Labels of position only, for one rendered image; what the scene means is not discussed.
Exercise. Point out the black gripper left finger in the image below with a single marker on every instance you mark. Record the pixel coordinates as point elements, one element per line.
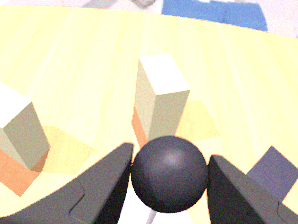
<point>97,196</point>

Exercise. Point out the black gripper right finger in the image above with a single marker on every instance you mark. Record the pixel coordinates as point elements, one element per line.
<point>233,198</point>

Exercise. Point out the white rectangular block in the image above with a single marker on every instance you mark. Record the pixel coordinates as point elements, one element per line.
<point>21,134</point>
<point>161,94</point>

